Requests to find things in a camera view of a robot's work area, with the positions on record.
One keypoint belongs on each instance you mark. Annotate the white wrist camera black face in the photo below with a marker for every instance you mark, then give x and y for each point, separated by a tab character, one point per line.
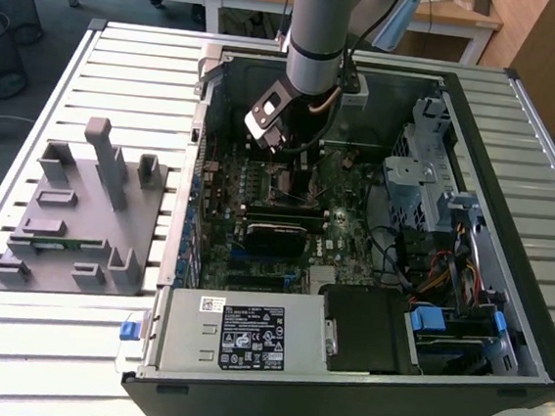
267	113

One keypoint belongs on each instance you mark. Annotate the black open PC case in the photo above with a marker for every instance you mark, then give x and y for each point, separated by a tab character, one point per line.
287	410

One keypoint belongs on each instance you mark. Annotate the black expansion card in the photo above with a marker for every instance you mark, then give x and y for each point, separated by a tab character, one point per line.
274	241

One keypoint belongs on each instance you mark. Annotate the black expansion slot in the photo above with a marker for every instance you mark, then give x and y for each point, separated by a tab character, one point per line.
256	280

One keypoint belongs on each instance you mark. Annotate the CPU socket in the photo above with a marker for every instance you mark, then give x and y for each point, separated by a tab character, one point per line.
283	200

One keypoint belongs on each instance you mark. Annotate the green motherboard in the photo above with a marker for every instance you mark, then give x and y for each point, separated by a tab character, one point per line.
346	259

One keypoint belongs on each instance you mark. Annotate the black plastic fan shroud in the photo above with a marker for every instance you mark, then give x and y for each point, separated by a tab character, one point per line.
369	330

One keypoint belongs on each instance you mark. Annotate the blue disk carrier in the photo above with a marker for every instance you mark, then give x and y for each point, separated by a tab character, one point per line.
427	323

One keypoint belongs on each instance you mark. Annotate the blue case latch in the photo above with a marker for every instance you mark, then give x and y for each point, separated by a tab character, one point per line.
129	331

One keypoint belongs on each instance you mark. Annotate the small silver heatsink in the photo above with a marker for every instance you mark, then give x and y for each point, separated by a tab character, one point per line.
322	276

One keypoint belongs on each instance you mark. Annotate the grey plastic parts rack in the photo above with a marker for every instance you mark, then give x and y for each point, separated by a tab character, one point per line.
140	229

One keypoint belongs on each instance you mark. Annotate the small grey wrist camera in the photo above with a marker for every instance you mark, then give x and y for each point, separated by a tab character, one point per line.
354	97

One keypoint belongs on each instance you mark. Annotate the silver metal drive cage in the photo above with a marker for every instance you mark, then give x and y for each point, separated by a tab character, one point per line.
408	181

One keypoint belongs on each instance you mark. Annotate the black mesh wastebasket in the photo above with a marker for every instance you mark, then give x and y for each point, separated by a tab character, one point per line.
16	6
2	58

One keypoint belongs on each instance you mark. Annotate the black RAM slot row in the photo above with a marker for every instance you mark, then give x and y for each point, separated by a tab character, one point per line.
286	217

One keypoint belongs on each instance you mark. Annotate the blue plastic bay clip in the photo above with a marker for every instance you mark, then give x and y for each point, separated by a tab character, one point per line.
499	325

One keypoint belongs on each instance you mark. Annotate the silver power supply with label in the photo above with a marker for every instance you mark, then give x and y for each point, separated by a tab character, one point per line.
182	331

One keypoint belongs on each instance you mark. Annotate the green RAM stick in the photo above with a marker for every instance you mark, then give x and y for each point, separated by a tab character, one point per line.
75	244

